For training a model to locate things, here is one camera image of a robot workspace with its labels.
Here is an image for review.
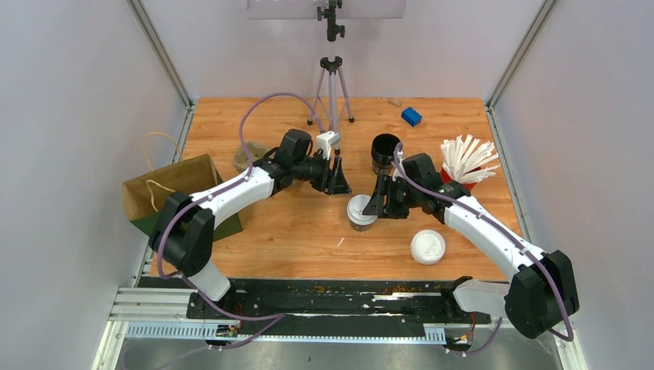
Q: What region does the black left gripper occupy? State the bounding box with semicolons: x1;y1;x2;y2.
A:
294;150;354;197

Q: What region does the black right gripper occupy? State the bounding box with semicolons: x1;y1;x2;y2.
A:
362;175;420;220

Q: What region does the white single cup lid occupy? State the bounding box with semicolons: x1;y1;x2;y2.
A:
346;194;377;223

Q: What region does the brown coffee cup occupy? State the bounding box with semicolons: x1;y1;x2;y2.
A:
349;219;376;232

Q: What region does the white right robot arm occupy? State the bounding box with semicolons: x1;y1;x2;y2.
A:
362;153;579;341

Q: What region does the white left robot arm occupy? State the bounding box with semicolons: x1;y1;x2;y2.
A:
148;129;351;318

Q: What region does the black paper cup stack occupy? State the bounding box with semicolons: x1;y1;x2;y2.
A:
371;133;400;175

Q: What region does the white plastic lid stack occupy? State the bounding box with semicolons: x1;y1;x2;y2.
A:
410;230;447;265

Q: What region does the red straw holder cup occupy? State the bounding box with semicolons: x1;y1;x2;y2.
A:
439;166;481;191

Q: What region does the grey pulp cup carrier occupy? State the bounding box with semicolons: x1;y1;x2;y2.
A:
232;141;271;173

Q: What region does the blue small block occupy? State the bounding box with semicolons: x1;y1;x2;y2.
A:
401;106;423;127

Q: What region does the white wrapped straws bundle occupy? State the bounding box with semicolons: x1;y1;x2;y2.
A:
440;134;501;186

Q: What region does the small tan block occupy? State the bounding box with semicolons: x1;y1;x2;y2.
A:
387;98;403;108

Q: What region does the green paper bag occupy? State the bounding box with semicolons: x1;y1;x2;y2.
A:
122;154;223;235

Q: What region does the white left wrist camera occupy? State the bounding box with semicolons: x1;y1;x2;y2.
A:
315;131;341;161

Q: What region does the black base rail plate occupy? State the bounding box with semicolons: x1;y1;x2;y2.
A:
110;277;497;345

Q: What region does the grey camera tripod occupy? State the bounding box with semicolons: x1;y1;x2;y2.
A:
307;0;355;135

